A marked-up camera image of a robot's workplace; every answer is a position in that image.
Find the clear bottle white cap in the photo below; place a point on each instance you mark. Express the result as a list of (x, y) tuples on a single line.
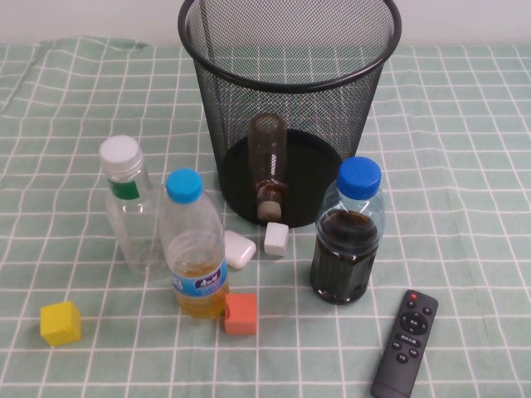
[(118, 151)]

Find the black mesh wastebasket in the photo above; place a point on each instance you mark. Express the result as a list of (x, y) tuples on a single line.
[(361, 116)]

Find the white cube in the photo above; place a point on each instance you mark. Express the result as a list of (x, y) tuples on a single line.
[(276, 240)]

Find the empty bottle with brown neck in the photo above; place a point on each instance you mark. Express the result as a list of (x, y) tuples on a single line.
[(267, 145)]

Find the white earbud case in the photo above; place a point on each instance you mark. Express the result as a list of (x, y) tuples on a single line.
[(238, 250)]

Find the blue-capped bottle dark liquid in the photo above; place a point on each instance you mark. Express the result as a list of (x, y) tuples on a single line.
[(344, 265)]

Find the blue-capped bottle yellow liquid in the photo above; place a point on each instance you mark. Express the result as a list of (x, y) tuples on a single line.
[(195, 290)]

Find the orange cube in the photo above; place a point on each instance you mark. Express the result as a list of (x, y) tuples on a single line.
[(241, 317)]

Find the green white checked tablecloth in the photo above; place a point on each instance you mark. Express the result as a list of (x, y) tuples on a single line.
[(456, 166)]

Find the black remote control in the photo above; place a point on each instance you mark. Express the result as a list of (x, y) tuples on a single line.
[(398, 360)]

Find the yellow cube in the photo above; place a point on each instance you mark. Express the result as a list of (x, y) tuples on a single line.
[(60, 325)]

